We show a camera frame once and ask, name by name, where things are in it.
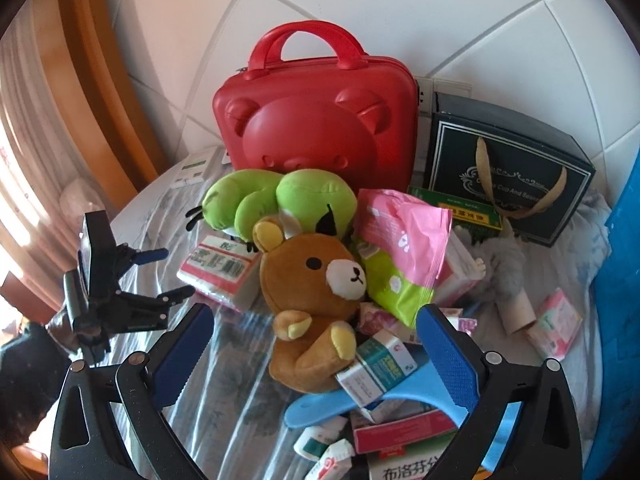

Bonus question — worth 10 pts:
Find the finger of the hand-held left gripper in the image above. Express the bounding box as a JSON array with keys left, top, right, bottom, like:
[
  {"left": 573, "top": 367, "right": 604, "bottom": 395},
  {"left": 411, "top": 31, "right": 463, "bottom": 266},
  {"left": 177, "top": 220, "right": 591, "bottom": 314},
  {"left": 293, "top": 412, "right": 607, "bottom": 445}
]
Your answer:
[
  {"left": 102, "top": 285, "right": 196, "bottom": 335},
  {"left": 119, "top": 246, "right": 169, "bottom": 267}
]

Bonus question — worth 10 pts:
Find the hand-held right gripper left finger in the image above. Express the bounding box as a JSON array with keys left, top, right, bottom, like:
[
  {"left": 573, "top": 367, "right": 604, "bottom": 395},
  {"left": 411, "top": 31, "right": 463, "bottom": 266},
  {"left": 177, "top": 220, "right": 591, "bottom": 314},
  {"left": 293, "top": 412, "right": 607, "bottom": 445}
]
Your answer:
[{"left": 48, "top": 304, "right": 216, "bottom": 480}]

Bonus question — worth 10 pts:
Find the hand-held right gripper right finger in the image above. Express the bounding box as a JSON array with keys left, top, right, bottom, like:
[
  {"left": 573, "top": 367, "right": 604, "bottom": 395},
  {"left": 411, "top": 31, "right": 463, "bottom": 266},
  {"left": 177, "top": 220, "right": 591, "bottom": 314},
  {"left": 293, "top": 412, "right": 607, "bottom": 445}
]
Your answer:
[{"left": 416, "top": 304, "right": 586, "bottom": 480}]

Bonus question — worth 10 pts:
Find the pink wet wipes pack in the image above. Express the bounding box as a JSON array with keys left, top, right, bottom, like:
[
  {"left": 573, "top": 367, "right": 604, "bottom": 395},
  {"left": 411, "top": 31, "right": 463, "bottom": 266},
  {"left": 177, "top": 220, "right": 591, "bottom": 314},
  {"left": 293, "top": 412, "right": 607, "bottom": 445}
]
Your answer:
[{"left": 352, "top": 188, "right": 453, "bottom": 328}]

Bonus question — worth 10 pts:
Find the blue plastic bin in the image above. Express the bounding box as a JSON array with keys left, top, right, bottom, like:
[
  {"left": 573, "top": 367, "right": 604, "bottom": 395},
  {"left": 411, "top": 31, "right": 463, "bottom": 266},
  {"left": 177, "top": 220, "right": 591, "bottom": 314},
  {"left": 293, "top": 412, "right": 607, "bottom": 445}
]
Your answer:
[{"left": 592, "top": 160, "right": 640, "bottom": 461}]

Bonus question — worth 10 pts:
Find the person's left forearm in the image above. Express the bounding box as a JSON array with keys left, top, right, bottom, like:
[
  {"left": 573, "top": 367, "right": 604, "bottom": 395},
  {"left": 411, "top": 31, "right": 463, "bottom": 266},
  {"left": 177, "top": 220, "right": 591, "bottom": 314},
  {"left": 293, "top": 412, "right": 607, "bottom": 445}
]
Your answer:
[{"left": 0, "top": 322, "right": 76, "bottom": 448}]

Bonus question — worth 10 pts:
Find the small pink box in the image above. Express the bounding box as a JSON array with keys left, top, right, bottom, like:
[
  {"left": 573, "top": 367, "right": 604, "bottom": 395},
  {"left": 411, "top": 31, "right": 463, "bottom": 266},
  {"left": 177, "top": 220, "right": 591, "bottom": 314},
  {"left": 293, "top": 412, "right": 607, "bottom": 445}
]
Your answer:
[{"left": 440, "top": 307, "right": 478, "bottom": 336}]

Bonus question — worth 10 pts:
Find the white translucent bag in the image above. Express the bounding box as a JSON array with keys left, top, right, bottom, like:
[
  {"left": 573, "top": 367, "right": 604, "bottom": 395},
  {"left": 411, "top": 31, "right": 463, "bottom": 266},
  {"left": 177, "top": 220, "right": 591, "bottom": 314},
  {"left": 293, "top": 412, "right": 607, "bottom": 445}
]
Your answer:
[{"left": 59, "top": 177, "right": 108, "bottom": 221}]

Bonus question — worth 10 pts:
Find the red-label tissue pack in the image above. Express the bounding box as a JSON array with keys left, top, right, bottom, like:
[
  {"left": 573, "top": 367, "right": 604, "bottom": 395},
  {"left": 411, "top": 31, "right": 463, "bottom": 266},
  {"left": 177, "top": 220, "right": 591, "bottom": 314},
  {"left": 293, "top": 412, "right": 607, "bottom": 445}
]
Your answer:
[{"left": 176, "top": 235, "right": 261, "bottom": 311}]

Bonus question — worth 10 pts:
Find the white green medicine box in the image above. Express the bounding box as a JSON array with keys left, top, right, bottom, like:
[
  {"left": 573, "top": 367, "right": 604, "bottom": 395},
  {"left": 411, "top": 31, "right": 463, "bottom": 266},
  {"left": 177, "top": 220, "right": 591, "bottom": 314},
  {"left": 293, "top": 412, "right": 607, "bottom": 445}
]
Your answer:
[{"left": 336, "top": 332, "right": 418, "bottom": 403}]

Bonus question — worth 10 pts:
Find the white pink tissue pack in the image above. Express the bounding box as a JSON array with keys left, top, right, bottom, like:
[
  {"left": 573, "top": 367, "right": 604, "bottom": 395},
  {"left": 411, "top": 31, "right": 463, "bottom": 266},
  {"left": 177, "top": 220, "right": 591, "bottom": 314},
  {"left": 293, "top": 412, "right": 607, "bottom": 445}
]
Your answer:
[{"left": 434, "top": 237, "right": 483, "bottom": 308}]

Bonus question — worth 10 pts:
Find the pink floral packet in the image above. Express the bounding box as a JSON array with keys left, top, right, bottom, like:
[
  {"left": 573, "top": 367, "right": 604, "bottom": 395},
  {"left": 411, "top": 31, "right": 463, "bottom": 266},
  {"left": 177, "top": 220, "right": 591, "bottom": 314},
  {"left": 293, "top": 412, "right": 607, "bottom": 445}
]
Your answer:
[{"left": 357, "top": 302, "right": 401, "bottom": 336}]

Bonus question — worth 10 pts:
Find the cardboard tube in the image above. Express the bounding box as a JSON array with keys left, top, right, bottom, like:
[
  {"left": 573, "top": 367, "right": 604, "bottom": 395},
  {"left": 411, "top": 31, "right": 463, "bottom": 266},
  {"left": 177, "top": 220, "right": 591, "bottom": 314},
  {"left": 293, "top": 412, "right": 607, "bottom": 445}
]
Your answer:
[{"left": 495, "top": 290, "right": 537, "bottom": 337}]

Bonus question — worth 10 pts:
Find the red pink medicine box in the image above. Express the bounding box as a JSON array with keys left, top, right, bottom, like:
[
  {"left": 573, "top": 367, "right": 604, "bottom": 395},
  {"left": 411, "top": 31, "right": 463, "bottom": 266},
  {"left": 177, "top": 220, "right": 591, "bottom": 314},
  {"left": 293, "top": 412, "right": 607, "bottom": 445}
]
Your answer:
[{"left": 352, "top": 407, "right": 458, "bottom": 453}]

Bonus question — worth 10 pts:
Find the white box with green label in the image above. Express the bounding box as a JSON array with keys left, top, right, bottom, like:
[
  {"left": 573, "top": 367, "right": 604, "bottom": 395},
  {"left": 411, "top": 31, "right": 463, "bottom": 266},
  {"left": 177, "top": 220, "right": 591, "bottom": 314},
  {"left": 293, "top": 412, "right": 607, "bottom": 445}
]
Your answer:
[{"left": 170, "top": 146, "right": 226, "bottom": 190}]

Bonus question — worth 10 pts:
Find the grey fluffy plush toy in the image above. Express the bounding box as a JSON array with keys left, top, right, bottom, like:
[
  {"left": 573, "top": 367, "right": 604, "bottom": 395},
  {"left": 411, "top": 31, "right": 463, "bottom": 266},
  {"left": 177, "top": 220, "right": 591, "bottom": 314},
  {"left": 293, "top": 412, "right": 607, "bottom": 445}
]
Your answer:
[{"left": 452, "top": 225, "right": 528, "bottom": 308}]

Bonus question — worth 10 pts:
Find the white box with black print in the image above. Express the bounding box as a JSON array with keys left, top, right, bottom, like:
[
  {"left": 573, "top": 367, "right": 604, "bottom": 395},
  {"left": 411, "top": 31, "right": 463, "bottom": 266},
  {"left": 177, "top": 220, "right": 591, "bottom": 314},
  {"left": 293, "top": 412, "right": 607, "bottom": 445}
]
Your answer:
[{"left": 367, "top": 452, "right": 488, "bottom": 480}]

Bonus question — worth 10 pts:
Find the light blue plastic hanger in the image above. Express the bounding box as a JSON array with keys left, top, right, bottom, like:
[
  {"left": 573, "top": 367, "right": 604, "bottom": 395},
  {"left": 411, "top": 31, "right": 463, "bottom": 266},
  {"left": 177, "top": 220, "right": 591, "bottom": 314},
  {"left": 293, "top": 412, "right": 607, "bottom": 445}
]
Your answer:
[{"left": 285, "top": 355, "right": 521, "bottom": 471}]

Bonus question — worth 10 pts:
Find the brown bear plush toy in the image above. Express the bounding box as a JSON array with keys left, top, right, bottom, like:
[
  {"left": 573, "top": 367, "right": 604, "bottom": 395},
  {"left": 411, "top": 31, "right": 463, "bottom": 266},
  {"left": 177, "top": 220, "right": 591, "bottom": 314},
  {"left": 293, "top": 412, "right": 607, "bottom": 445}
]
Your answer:
[{"left": 252, "top": 220, "right": 368, "bottom": 393}]

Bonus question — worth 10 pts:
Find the small white red box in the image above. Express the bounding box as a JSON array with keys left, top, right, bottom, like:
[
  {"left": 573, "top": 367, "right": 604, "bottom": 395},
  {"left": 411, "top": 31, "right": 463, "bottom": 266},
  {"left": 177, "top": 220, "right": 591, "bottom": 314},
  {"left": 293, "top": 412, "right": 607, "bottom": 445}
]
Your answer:
[{"left": 305, "top": 440, "right": 356, "bottom": 480}]

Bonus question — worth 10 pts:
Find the small white green packet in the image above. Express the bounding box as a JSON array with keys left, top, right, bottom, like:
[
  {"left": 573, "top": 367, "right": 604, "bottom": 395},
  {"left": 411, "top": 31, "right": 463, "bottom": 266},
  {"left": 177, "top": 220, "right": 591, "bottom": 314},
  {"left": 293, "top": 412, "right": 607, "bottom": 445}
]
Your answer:
[{"left": 294, "top": 417, "right": 346, "bottom": 461}]

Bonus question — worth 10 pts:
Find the green plush toy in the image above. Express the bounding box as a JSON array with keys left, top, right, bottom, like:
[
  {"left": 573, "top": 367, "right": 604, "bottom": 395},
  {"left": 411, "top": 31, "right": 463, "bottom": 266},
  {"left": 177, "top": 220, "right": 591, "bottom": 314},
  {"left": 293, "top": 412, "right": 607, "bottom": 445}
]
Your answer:
[{"left": 186, "top": 169, "right": 358, "bottom": 251}]

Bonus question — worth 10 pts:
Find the dark green gift box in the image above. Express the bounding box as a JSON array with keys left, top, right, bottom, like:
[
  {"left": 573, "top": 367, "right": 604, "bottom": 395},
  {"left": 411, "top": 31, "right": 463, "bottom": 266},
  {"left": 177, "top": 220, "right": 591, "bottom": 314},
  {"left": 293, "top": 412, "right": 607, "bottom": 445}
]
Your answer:
[{"left": 422, "top": 92, "right": 596, "bottom": 248}]

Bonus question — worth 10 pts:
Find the red bear-shaped case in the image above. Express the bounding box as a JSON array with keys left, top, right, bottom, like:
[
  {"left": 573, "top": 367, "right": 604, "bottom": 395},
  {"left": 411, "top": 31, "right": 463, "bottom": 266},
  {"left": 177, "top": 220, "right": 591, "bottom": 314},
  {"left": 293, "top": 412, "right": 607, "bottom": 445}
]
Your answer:
[{"left": 211, "top": 24, "right": 420, "bottom": 196}]

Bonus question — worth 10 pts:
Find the wooden door frame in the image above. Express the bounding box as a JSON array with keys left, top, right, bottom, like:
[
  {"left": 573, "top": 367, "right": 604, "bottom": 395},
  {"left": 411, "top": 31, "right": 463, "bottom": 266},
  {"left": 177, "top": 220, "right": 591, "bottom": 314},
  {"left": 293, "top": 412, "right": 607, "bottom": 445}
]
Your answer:
[{"left": 30, "top": 0, "right": 171, "bottom": 196}]

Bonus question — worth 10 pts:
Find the white wall socket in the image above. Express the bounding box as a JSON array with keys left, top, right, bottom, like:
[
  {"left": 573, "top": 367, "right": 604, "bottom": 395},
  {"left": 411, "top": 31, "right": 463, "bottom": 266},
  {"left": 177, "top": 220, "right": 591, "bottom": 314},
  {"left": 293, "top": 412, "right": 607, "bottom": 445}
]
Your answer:
[{"left": 415, "top": 76, "right": 472, "bottom": 116}]

